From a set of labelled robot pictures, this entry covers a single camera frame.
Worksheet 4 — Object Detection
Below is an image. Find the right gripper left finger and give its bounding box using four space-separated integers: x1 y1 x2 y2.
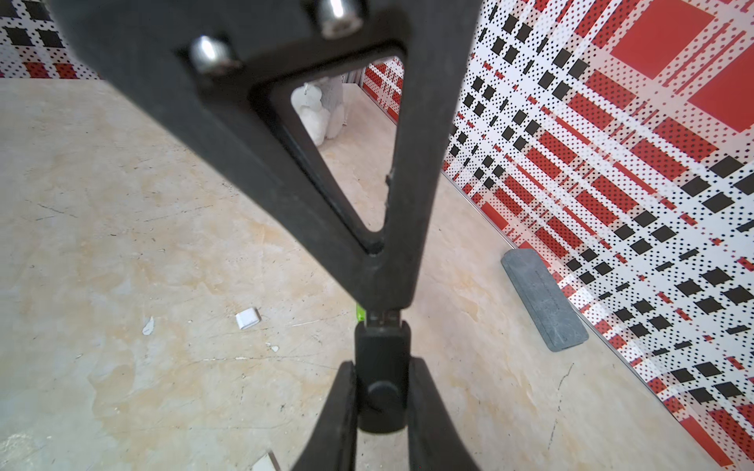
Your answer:
293 361 359 471

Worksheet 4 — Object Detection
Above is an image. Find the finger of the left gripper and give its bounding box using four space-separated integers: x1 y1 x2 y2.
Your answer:
48 1 481 311

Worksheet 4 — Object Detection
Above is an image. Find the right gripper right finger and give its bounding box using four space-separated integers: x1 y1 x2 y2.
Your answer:
408 357 479 470

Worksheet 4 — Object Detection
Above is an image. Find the black usb drive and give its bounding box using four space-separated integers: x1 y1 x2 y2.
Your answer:
355 310 412 434

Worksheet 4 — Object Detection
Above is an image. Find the small white usb cap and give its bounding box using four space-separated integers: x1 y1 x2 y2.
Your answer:
249 451 280 471

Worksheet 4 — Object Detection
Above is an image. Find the husky plush toy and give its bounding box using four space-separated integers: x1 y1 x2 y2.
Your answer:
291 76 346 147

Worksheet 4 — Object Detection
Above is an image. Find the grey rectangular box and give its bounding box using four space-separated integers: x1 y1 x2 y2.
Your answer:
501 248 588 352

